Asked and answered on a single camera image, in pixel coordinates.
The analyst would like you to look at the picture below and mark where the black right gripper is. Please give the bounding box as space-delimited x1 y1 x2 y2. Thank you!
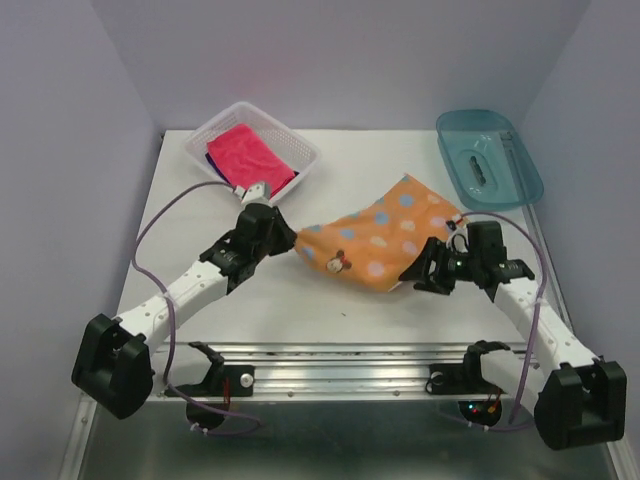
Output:
395 234 480 294

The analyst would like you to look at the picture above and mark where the orange patterned towel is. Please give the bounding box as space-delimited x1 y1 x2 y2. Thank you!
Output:
294 175 460 293

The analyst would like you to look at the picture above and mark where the pink towel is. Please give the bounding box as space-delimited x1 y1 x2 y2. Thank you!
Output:
207 124 294 196

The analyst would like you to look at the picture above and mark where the purple towel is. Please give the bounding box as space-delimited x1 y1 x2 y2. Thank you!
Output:
205 153 300 184

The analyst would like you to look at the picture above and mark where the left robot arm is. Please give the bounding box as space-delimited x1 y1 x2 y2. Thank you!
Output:
71 203 297 419

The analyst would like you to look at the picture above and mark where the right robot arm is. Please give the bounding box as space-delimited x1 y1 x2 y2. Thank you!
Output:
400 217 627 450

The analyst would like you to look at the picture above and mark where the white perforated plastic basket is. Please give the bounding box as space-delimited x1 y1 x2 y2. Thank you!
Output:
184 102 321 203

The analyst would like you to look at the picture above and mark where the teal translucent plastic tub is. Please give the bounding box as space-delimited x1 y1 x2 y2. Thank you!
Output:
436 109 544 212

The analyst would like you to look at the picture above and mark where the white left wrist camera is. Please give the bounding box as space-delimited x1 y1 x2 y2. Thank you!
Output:
234 181 271 206

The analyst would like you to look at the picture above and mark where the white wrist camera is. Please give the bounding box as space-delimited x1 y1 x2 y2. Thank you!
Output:
445 214 467 247
234 181 271 206

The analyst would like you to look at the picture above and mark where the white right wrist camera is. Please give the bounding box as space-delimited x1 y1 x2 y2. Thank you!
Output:
445 214 467 247

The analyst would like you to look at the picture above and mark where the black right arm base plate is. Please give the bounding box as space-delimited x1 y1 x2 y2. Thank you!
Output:
425 363 500 397

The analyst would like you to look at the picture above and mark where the aluminium mounting rail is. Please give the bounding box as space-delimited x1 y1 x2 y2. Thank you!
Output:
82 339 619 402

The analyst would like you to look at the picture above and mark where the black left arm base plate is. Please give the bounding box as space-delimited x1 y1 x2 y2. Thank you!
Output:
174 364 255 399

